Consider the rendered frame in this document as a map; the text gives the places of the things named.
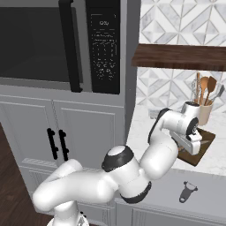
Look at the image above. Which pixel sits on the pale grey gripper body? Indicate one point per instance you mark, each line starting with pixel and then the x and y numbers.
pixel 188 146

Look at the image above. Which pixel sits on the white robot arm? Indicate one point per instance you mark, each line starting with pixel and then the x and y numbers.
pixel 88 185

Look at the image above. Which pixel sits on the dark wooden cutting board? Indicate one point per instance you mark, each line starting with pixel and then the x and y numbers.
pixel 207 147

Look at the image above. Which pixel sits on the cream utensil pot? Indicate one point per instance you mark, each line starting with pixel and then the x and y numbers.
pixel 206 113

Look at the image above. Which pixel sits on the grey peeler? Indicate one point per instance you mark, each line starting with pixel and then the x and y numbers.
pixel 188 191

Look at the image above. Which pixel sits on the metal whisk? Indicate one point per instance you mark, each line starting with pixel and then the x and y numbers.
pixel 194 89

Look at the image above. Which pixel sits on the thin wooden stick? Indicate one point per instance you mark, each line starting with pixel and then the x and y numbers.
pixel 198 85

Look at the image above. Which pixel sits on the grey metal turner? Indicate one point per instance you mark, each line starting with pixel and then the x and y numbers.
pixel 219 91

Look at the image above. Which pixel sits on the wooden spoon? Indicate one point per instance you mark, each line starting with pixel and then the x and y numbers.
pixel 203 85

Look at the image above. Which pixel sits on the wooden spatula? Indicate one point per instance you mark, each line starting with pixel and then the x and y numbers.
pixel 211 84

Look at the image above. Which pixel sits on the grey counter base cupboard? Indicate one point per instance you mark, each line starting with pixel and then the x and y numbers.
pixel 176 212

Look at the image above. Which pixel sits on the grey cupboard door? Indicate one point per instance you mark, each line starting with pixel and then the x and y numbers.
pixel 23 129
pixel 88 132

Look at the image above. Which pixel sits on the grey drawer front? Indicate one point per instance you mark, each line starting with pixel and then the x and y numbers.
pixel 32 173

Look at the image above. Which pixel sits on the black microwave oven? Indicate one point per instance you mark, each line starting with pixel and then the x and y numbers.
pixel 35 41

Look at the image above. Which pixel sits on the small grey wall socket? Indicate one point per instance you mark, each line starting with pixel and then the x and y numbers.
pixel 153 113

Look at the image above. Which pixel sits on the dark wooden wall shelf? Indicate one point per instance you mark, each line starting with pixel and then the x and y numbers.
pixel 179 57

